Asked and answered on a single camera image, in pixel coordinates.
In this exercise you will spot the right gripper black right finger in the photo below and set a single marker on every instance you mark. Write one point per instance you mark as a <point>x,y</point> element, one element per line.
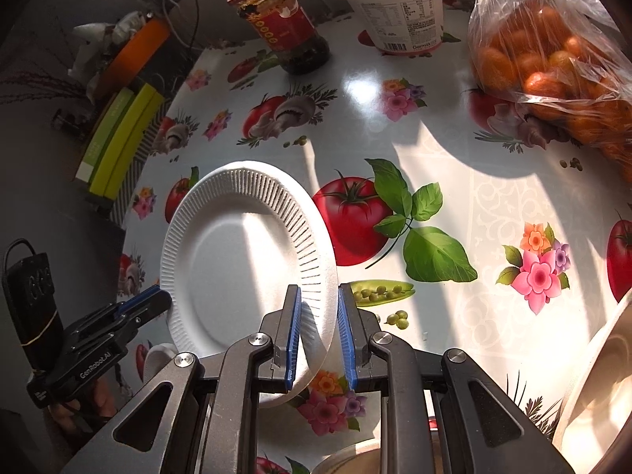
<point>439,412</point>

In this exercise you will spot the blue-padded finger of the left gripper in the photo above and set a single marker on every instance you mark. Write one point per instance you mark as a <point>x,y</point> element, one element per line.
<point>145,306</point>

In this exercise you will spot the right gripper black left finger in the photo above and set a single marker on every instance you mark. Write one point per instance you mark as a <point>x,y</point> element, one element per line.
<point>198,415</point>

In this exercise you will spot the white foam plate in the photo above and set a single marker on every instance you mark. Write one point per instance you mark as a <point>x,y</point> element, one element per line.
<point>240,237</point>
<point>157,358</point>

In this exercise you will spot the beige paper bowl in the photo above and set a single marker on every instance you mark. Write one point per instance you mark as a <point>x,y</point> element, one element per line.
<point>360,458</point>
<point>598,405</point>

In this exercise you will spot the person left hand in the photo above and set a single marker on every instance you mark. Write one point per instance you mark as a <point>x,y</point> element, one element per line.
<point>96,401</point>

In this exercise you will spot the black power bank device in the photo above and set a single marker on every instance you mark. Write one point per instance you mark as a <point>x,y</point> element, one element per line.
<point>29,291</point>

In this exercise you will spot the floral vegetable print tablecloth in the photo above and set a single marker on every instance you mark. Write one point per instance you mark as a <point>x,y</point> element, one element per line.
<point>517,258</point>

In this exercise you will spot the yellow-green boxes stack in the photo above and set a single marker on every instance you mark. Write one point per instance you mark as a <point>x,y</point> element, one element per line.
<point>116,138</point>

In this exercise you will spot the dried branches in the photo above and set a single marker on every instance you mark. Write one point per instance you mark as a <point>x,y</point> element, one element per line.
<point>24,86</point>

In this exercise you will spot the orange tray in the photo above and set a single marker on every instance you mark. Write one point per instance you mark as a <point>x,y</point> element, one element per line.
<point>132,58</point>

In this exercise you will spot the chili sauce glass jar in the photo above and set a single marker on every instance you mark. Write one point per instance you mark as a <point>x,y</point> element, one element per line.
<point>288,32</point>

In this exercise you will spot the bag of oranges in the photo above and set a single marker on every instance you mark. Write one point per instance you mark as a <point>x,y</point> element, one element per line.
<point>552,73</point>

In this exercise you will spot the white plastic tub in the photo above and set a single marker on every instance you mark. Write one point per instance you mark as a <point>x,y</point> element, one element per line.
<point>402,26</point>

